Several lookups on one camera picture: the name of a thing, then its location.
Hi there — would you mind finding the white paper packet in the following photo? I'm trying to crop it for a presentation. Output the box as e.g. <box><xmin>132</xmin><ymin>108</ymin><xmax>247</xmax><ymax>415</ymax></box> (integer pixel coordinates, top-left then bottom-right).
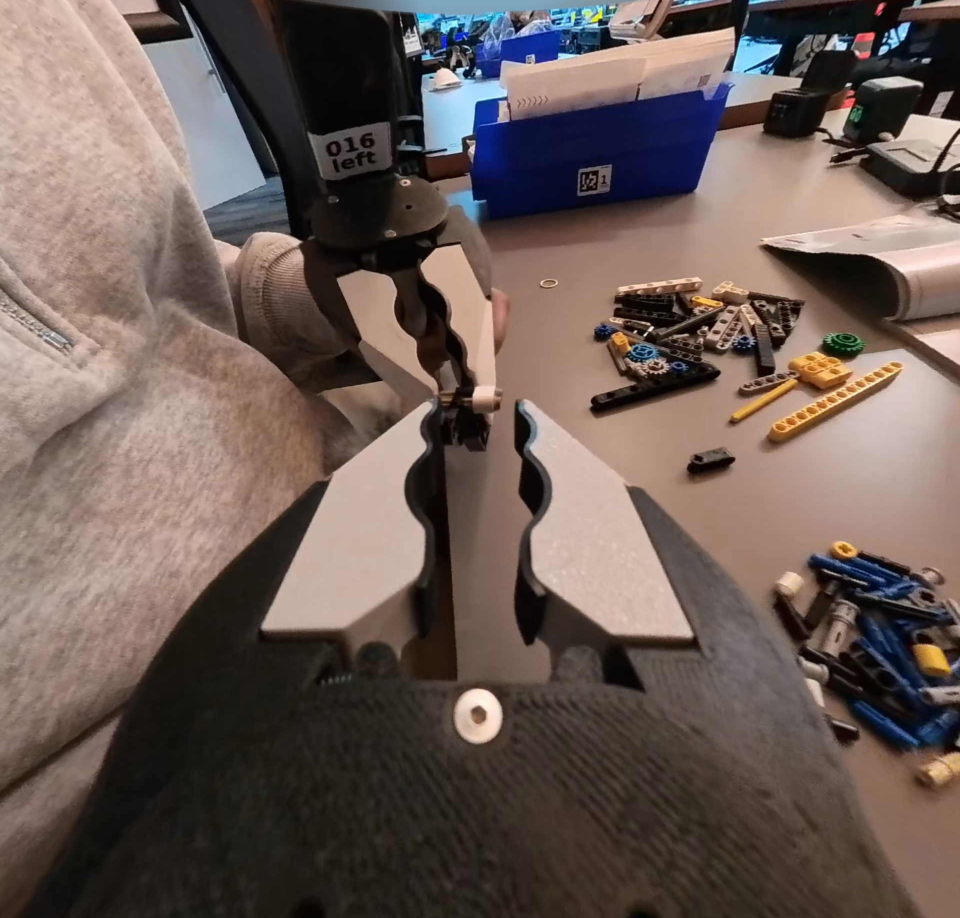
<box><xmin>498</xmin><ymin>59</ymin><xmax>648</xmax><ymax>123</ymax></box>
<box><xmin>636</xmin><ymin>29</ymin><xmax>738</xmax><ymax>103</ymax></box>

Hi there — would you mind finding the yellow lego axle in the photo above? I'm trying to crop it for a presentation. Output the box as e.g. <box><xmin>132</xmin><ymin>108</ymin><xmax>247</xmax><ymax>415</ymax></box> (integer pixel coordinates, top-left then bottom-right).
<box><xmin>729</xmin><ymin>379</ymin><xmax>801</xmax><ymax>424</ymax></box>

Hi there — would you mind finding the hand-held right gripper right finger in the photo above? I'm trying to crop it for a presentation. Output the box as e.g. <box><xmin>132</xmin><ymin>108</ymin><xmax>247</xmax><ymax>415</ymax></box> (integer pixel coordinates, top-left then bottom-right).
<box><xmin>513</xmin><ymin>399</ymin><xmax>695</xmax><ymax>660</ymax></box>

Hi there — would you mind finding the small blue storage bin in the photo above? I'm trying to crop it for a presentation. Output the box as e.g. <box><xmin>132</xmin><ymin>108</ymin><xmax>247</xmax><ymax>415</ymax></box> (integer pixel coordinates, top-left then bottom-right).
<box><xmin>498</xmin><ymin>30</ymin><xmax>563</xmax><ymax>65</ymax></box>

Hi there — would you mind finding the lego instruction booklet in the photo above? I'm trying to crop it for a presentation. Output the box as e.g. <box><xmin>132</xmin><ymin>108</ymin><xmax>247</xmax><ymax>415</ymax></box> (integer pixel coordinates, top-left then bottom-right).
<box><xmin>759</xmin><ymin>215</ymin><xmax>960</xmax><ymax>324</ymax></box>

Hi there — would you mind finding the pile of blue lego pins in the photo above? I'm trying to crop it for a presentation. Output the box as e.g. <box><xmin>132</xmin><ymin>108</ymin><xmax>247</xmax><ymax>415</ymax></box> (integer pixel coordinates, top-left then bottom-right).
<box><xmin>772</xmin><ymin>540</ymin><xmax>960</xmax><ymax>788</ymax></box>

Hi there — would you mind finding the person's left forearm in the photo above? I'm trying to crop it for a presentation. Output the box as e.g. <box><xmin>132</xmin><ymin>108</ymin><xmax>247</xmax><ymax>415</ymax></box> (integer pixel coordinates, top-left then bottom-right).
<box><xmin>217</xmin><ymin>231</ymin><xmax>406</xmax><ymax>424</ymax></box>

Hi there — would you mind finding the pile of lego beams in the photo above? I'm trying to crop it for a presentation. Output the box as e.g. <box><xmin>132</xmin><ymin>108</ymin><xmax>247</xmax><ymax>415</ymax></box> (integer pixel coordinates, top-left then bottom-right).
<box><xmin>590</xmin><ymin>276</ymin><xmax>807</xmax><ymax>412</ymax></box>

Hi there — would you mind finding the black charger dock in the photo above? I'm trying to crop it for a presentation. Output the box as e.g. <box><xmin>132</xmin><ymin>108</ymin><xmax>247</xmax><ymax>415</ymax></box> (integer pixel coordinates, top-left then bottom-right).
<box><xmin>763</xmin><ymin>50</ymin><xmax>858</xmax><ymax>137</ymax></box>

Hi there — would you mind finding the yellow lego connector block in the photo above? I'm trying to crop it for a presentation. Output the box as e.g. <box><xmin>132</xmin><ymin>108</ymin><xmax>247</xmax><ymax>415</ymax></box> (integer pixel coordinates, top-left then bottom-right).
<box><xmin>787</xmin><ymin>351</ymin><xmax>853</xmax><ymax>388</ymax></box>

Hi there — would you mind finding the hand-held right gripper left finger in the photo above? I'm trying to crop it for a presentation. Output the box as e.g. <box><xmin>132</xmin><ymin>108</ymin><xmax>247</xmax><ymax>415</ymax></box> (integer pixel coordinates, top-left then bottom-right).
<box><xmin>261</xmin><ymin>399</ymin><xmax>453</xmax><ymax>656</ymax></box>

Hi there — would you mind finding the blue plastic bin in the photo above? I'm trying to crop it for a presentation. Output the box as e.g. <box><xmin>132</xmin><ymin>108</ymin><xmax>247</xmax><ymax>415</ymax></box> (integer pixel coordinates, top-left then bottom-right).
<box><xmin>466</xmin><ymin>81</ymin><xmax>735</xmax><ymax>221</ymax></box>

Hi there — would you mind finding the long yellow lego beam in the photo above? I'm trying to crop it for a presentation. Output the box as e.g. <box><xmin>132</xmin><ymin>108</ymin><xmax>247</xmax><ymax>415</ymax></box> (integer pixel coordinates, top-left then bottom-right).
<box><xmin>767</xmin><ymin>361</ymin><xmax>906</xmax><ymax>442</ymax></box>

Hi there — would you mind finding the black power adapter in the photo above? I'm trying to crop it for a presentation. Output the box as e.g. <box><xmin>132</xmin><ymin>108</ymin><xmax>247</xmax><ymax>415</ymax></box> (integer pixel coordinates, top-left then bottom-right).
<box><xmin>866</xmin><ymin>136</ymin><xmax>960</xmax><ymax>197</ymax></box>

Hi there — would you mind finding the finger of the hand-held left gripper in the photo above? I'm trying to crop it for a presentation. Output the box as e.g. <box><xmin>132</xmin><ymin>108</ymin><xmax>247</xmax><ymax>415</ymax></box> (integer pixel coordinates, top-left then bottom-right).
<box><xmin>337</xmin><ymin>267</ymin><xmax>453</xmax><ymax>401</ymax></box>
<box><xmin>420</xmin><ymin>209</ymin><xmax>500</xmax><ymax>401</ymax></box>

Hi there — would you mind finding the charger with green display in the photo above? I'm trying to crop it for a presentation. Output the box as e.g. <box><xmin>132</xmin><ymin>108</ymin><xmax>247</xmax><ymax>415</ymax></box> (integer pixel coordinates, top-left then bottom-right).
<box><xmin>843</xmin><ymin>76</ymin><xmax>925</xmax><ymax>145</ymax></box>

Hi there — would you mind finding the black lego beam assembly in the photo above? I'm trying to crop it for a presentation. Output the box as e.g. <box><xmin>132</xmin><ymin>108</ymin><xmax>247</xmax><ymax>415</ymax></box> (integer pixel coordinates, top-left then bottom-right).
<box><xmin>437</xmin><ymin>385</ymin><xmax>502</xmax><ymax>454</ymax></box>

